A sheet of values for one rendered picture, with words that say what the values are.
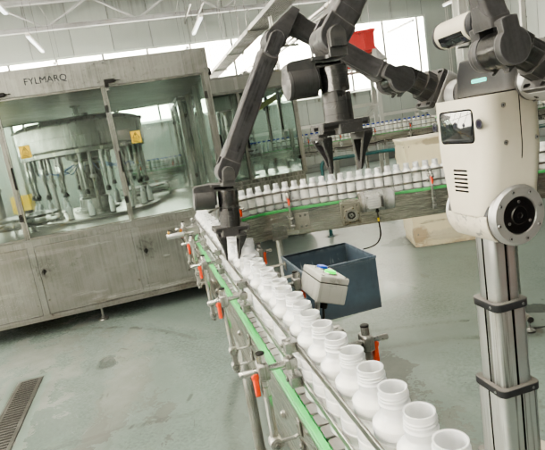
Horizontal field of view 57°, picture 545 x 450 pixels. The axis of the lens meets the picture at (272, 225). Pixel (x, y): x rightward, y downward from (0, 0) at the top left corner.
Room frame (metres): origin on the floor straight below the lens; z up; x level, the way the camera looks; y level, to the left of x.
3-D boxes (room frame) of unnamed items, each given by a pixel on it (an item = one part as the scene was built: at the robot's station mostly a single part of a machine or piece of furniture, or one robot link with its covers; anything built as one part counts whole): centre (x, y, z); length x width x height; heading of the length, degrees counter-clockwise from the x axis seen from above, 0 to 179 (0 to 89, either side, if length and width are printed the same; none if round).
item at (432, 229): (5.58, -2.08, 0.59); 1.10 x 0.62 x 1.18; 85
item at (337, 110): (1.00, -0.16, 1.51); 0.10 x 0.07 x 0.07; 103
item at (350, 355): (0.68, -0.08, 1.08); 0.06 x 0.06 x 0.17
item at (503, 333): (1.33, -0.60, 0.74); 0.11 x 0.11 x 0.40; 13
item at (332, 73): (1.00, -0.16, 1.57); 0.07 x 0.06 x 0.07; 103
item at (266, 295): (1.14, 0.03, 1.08); 0.06 x 0.06 x 0.17
